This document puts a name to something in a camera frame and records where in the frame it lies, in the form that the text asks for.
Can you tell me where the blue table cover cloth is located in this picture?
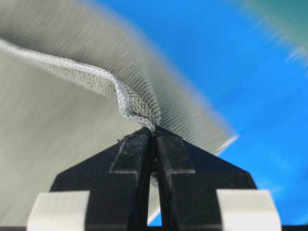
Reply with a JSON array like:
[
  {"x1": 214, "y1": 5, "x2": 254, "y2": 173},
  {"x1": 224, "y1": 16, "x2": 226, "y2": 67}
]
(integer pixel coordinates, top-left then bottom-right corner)
[{"x1": 102, "y1": 0, "x2": 308, "y2": 225}]

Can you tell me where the large grey microfibre towel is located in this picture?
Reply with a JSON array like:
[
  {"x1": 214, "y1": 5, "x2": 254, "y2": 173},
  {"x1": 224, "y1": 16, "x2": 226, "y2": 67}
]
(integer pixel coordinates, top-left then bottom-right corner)
[{"x1": 0, "y1": 0, "x2": 237, "y2": 226}]

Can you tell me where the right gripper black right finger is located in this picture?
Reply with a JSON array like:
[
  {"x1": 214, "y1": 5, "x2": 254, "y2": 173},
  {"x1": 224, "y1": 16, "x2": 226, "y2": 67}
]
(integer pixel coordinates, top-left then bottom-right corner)
[{"x1": 154, "y1": 125, "x2": 282, "y2": 231}]

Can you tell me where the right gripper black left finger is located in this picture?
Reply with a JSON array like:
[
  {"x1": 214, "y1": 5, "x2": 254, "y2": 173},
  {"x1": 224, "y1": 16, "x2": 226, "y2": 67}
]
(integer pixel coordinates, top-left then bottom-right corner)
[{"x1": 26, "y1": 126, "x2": 153, "y2": 231}]

